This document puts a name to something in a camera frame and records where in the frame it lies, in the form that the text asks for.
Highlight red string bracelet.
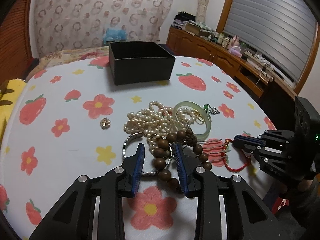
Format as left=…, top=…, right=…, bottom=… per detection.
left=221, top=138, right=252, bottom=173

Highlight silver hair comb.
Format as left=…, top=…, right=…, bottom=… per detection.
left=202, top=138, right=230, bottom=163

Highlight brown wooden bead bracelet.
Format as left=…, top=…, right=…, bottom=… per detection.
left=152, top=128, right=213, bottom=190

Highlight silver cuff bracelet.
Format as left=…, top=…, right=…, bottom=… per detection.
left=122, top=132, right=174, bottom=176

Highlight white pearl necklace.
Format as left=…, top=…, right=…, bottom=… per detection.
left=123, top=101, right=198, bottom=156

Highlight green jade bangle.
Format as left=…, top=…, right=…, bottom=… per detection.
left=172, top=101, right=212, bottom=141

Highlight black jewelry box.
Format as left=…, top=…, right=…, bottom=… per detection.
left=109, top=41, right=176, bottom=86

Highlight small gold flower brooch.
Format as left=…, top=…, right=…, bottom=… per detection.
left=100, top=118, right=111, bottom=129

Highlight wooden sideboard cabinet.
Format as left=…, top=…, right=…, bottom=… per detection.
left=167, top=27, right=296, bottom=98

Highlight strawberry flower table cloth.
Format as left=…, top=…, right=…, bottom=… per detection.
left=1, top=56, right=274, bottom=239

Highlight pink plush toy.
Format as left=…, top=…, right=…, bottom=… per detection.
left=228, top=36, right=242, bottom=58

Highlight grey window blind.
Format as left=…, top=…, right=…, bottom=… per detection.
left=224, top=0, right=316, bottom=82

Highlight folded clothes pile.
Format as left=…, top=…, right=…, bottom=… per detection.
left=171, top=11, right=195, bottom=29

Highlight floral bed cover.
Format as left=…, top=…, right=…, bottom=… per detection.
left=38, top=46, right=109, bottom=69

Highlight blue fluffy bag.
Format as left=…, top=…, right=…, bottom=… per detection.
left=103, top=28, right=127, bottom=46

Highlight yellow plush toy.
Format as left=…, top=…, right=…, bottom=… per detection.
left=0, top=79, right=27, bottom=141

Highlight wooden slatted wardrobe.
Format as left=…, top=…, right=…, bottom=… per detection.
left=1, top=0, right=33, bottom=83

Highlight floral patterned curtain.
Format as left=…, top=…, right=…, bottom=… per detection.
left=34, top=0, right=173, bottom=57

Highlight black camera box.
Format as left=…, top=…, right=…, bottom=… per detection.
left=295, top=96, right=319, bottom=142

